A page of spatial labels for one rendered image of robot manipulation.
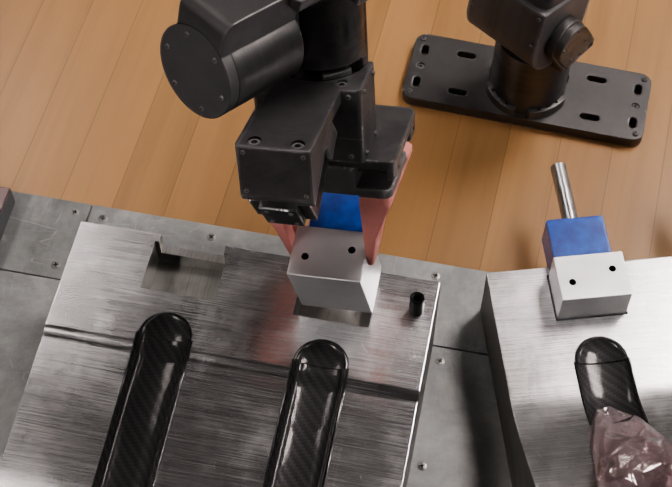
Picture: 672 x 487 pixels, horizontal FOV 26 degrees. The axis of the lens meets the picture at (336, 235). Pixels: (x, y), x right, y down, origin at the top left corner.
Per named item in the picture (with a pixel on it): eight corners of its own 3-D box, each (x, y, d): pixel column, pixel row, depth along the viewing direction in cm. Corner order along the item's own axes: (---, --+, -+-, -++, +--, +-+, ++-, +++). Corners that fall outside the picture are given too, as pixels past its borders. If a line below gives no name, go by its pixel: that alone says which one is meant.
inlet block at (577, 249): (521, 188, 113) (529, 148, 108) (585, 183, 113) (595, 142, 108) (552, 337, 106) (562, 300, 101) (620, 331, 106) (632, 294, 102)
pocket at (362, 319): (307, 285, 105) (306, 258, 102) (379, 297, 105) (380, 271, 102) (293, 339, 103) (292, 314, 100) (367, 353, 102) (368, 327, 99)
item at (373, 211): (394, 294, 93) (390, 172, 87) (287, 282, 95) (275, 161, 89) (416, 233, 98) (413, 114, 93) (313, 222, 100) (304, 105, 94)
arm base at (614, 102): (658, 88, 112) (668, 20, 115) (403, 41, 114) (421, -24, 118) (640, 149, 118) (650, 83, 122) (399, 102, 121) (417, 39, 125)
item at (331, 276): (337, 138, 105) (324, 100, 100) (405, 144, 104) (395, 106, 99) (301, 305, 100) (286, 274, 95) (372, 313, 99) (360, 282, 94)
